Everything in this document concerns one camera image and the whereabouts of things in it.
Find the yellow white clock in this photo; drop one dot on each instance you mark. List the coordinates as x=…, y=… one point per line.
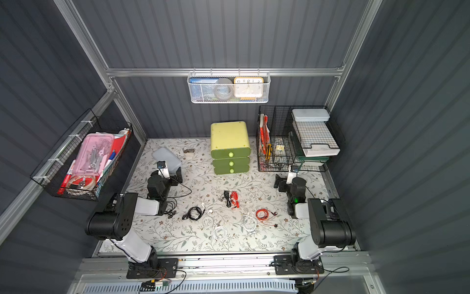
x=248, y=87

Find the black earphones centre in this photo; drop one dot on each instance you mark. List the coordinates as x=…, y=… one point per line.
x=227, y=197

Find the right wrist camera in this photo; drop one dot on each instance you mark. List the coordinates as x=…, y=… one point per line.
x=292, y=173

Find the white grid paper tray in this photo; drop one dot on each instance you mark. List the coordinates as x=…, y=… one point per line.
x=313, y=134

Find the green yellow drawer cabinet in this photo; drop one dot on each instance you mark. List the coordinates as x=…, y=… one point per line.
x=230, y=148

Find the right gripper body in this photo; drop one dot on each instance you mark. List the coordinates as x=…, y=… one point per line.
x=281, y=182

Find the blue box in basket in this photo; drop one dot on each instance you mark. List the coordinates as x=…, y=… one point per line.
x=201, y=89

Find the black earphones near left arm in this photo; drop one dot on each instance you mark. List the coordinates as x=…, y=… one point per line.
x=170, y=210

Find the red earphones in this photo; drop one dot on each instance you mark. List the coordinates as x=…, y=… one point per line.
x=234, y=199
x=266, y=217

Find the red scissors in organizer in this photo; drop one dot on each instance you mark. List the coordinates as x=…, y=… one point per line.
x=264, y=133

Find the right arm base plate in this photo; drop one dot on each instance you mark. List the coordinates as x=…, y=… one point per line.
x=286, y=265

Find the white earphones lower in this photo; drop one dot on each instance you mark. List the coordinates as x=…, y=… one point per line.
x=220, y=233

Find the black coiled earphones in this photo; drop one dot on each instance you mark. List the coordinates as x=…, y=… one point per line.
x=193, y=214

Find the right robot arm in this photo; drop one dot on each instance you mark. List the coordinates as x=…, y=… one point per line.
x=330, y=228

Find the pink pencil case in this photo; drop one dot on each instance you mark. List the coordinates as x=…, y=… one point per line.
x=95, y=149

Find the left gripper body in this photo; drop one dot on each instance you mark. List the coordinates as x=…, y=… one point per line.
x=175, y=176

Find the grey tape roll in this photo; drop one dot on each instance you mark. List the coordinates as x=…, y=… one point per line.
x=223, y=89

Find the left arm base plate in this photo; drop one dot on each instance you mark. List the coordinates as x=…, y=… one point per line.
x=164, y=268

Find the white earphones right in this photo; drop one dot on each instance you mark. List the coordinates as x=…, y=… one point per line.
x=249, y=224

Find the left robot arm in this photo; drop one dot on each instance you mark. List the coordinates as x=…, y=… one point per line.
x=113, y=218

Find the black wire desk organizer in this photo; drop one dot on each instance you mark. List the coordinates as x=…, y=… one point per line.
x=286, y=149

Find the white wire wall basket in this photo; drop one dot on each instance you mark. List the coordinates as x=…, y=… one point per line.
x=264, y=99

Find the black wire side basket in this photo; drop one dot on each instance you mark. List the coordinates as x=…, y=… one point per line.
x=55, y=173

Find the grey plastic lid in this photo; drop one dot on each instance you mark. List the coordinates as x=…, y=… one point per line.
x=173, y=163

